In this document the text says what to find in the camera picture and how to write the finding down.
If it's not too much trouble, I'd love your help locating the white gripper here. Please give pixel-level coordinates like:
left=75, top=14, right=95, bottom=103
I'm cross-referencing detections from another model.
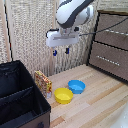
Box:
left=45, top=27, right=81, bottom=57

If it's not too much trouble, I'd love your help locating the yellow granola bar box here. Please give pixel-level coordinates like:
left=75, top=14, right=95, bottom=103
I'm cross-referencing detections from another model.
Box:
left=34, top=70, right=53, bottom=99

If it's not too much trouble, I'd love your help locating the beige woven folding screen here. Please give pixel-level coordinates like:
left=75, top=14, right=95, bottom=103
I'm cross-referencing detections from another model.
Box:
left=0, top=0, right=128, bottom=83

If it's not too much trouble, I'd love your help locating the blue plastic bowl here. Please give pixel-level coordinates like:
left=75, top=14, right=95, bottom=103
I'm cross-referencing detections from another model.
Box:
left=67, top=79, right=86, bottom=95

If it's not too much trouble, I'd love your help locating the yellow plastic bowl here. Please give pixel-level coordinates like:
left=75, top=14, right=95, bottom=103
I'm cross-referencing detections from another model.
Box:
left=54, top=87, right=75, bottom=105

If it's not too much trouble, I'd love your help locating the brown drawer cabinet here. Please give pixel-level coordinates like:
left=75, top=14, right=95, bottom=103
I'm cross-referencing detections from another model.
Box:
left=86, top=9, right=128, bottom=84

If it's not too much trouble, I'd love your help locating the black fabric storage bin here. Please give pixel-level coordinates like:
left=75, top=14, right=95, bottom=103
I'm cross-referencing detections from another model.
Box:
left=0, top=59, right=52, bottom=128

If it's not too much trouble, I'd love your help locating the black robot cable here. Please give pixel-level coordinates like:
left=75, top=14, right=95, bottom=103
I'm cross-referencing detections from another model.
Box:
left=79, top=16, right=128, bottom=37

